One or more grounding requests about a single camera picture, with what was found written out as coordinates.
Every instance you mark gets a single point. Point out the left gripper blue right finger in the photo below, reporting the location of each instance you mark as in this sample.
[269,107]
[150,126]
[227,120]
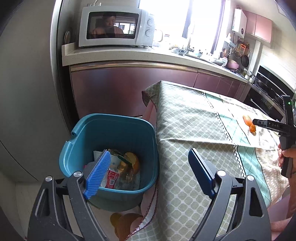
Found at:
[204,172]

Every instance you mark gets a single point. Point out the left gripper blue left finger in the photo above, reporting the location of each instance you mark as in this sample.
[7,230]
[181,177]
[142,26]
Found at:
[94,173]

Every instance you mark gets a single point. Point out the teal plastic trash bin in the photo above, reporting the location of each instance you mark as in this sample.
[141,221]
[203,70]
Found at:
[98,132]

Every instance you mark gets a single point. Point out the kitchen counter with purple cabinets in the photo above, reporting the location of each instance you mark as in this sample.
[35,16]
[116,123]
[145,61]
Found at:
[111,79]

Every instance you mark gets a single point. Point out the person's right hand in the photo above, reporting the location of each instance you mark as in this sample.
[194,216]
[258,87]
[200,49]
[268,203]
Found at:
[288,153]

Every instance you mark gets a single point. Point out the golden plastic snack wrapper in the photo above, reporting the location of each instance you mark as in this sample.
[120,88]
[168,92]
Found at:
[125,168]

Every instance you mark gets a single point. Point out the orange peel piece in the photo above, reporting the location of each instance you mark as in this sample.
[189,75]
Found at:
[247,120]
[252,129]

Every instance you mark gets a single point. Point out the pale yellow fruit peel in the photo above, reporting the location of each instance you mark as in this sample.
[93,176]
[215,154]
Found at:
[133,159]

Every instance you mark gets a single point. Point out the black built-in oven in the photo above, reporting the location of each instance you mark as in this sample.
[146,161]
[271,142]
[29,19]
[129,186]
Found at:
[266,92]

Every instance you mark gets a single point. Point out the patterned green beige tablecloth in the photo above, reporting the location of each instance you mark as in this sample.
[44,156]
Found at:
[213,124]

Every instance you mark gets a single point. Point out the grey refrigerator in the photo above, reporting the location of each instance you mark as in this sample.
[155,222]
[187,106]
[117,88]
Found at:
[33,128]

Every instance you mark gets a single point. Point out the black frying pan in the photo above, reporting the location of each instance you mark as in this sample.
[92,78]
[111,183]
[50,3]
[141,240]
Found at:
[245,59]

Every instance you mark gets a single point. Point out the pink pot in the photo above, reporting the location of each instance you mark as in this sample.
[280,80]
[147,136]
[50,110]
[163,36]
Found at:
[232,65]

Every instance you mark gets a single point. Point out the chrome sink faucet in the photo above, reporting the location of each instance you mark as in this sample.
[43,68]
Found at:
[189,48]

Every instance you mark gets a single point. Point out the white microwave oven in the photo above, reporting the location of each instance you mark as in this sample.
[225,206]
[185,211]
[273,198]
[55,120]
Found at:
[115,25]

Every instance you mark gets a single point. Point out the white wall water heater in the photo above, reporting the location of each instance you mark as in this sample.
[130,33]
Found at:
[239,23]

